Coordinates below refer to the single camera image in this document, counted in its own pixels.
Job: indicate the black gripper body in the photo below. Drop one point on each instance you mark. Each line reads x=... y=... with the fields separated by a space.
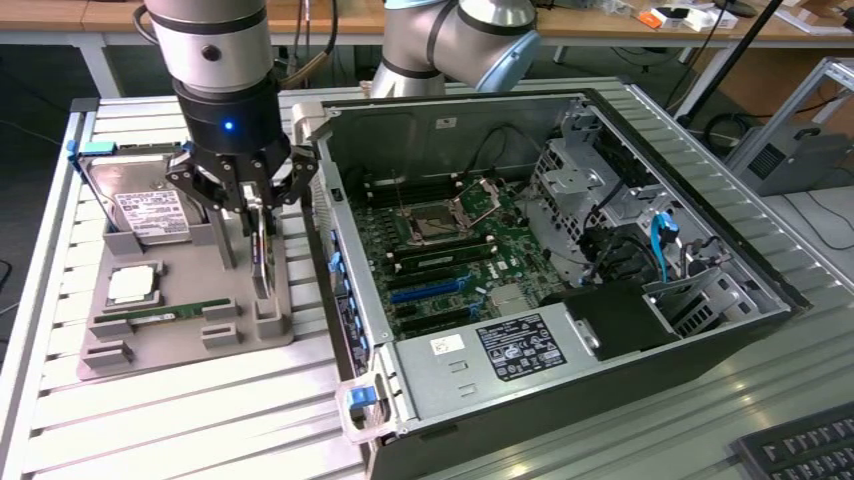
x=230 y=120

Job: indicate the low-profile GPU graphics card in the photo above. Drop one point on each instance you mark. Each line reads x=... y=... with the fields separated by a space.
x=264 y=260

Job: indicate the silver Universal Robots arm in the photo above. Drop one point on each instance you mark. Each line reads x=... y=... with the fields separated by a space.
x=208 y=45

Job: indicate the hard disk in blue carrier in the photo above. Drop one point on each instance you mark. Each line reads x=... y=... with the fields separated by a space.
x=134 y=205

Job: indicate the silver CPU chip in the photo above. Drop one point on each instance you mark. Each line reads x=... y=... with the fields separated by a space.
x=134 y=284

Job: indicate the CPU socket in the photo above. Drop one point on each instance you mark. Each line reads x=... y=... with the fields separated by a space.
x=430 y=222

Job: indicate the grey parts rack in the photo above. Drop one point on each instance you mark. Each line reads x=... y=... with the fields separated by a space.
x=194 y=300

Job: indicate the green RAM stick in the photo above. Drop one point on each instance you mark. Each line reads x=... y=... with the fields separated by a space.
x=161 y=314

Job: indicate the black installed RAM stick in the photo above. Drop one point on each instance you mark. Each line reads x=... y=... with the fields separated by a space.
x=444 y=260

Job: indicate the long black expansion slot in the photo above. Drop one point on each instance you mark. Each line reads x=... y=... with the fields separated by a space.
x=424 y=280
x=437 y=327
x=434 y=316

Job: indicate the open metal socket cover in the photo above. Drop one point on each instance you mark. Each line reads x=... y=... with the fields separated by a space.
x=484 y=202

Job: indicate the blue expansion slot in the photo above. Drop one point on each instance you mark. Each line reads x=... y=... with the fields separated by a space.
x=428 y=292

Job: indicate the wooden top desk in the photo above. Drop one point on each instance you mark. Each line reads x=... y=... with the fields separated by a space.
x=68 y=20
x=601 y=25

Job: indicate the green motherboard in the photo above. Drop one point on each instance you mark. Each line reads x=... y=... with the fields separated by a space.
x=528 y=250

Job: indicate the silver chipset heat sink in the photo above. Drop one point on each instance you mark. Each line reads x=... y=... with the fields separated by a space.
x=511 y=300

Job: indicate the silver disk bay cage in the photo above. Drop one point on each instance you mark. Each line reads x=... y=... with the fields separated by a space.
x=568 y=180

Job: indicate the blue case latch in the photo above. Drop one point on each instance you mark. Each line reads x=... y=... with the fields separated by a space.
x=361 y=398

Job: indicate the grey power supply unit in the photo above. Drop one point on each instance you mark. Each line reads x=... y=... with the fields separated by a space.
x=441 y=380

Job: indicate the small orange box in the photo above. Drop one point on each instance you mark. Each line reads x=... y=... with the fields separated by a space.
x=651 y=20

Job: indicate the black open PC case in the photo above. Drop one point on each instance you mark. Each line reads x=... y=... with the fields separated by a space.
x=601 y=400

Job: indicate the perforated silver disk bay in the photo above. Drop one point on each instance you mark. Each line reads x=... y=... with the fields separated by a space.
x=701 y=310

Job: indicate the small white box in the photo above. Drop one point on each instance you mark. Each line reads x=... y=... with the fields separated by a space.
x=708 y=21

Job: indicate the black tripod pole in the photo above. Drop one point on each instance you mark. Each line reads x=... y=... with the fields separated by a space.
x=735 y=57

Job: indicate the black keyboard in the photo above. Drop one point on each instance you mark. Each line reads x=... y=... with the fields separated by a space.
x=808 y=450

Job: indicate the aluminium profile frame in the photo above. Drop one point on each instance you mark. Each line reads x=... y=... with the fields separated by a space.
x=804 y=95

